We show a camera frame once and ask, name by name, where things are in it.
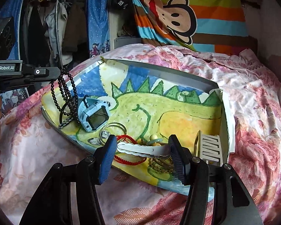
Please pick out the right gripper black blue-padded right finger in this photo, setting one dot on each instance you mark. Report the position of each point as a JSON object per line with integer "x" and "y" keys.
{"x": 232, "y": 201}

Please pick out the striped monkey blanket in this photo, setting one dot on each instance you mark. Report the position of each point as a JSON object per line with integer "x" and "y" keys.
{"x": 202, "y": 25}

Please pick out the floral pink bed sheet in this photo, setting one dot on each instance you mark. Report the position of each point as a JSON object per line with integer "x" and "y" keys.
{"x": 29, "y": 146}

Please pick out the white hair clip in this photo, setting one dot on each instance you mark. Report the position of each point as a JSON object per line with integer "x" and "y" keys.
{"x": 144, "y": 151}

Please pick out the blue dotted curtain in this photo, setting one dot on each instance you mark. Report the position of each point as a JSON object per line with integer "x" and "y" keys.
{"x": 97, "y": 27}
{"x": 10, "y": 14}

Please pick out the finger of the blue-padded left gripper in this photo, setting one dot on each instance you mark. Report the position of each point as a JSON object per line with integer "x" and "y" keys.
{"x": 40, "y": 71}

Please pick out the blue dotted curtain right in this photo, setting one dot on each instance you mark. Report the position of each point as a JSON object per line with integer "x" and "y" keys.
{"x": 97, "y": 27}

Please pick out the hanging clothes in wardrobe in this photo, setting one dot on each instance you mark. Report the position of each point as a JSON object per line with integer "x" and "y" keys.
{"x": 53, "y": 33}

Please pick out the brown cord bead pendant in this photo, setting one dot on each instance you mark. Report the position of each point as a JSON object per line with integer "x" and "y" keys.
{"x": 154, "y": 140}

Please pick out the light blue kids smartwatch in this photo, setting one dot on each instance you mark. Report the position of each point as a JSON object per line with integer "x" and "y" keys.
{"x": 92, "y": 113}

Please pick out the silver grey hair claw clip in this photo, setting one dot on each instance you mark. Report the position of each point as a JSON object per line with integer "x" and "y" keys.
{"x": 208, "y": 148}

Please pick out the grey tray with dinosaur drawing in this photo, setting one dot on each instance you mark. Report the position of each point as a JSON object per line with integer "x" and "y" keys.
{"x": 147, "y": 99}

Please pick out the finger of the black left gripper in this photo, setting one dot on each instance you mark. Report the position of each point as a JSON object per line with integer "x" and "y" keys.
{"x": 31, "y": 79}

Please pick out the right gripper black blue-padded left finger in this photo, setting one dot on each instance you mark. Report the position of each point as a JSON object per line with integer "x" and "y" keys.
{"x": 51, "y": 202}

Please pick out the blue dotted curtain left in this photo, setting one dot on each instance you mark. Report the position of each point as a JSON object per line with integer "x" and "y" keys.
{"x": 10, "y": 14}

